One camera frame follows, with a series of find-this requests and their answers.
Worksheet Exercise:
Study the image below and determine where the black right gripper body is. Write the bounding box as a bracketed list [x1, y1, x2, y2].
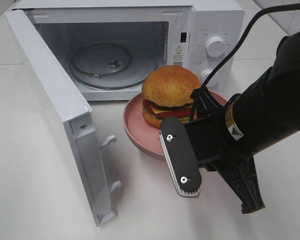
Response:
[189, 105, 254, 172]

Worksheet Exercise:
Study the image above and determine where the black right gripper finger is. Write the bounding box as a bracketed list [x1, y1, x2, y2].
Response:
[213, 157, 265, 214]
[190, 87, 222, 113]

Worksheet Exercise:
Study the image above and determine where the white timer knob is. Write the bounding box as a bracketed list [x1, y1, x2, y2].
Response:
[198, 68, 220, 87]

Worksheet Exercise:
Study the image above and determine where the burger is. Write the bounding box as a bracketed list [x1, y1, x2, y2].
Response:
[142, 65, 201, 129]

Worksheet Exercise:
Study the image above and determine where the pink plate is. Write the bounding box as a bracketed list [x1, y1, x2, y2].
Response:
[122, 89, 230, 160]

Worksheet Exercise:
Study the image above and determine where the white microwave door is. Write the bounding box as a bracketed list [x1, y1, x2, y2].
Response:
[5, 10, 121, 226]

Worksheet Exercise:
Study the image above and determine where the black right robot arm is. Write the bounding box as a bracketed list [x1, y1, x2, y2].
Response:
[186, 32, 300, 214]

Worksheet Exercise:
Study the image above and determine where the white power knob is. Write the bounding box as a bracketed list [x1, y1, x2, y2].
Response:
[205, 35, 226, 58]

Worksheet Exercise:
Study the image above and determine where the warning label sticker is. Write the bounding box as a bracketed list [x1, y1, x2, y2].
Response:
[171, 42, 185, 67]

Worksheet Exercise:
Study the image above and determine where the white microwave oven body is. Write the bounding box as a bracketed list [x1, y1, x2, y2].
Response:
[10, 0, 245, 101]

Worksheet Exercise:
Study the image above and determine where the glass turntable plate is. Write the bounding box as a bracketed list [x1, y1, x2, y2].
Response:
[69, 40, 159, 90]

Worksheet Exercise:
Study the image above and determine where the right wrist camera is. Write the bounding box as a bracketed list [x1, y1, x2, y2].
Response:
[158, 116, 221, 199]

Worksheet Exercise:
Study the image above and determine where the black camera cable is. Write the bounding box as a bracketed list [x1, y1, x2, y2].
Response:
[189, 1, 300, 123]

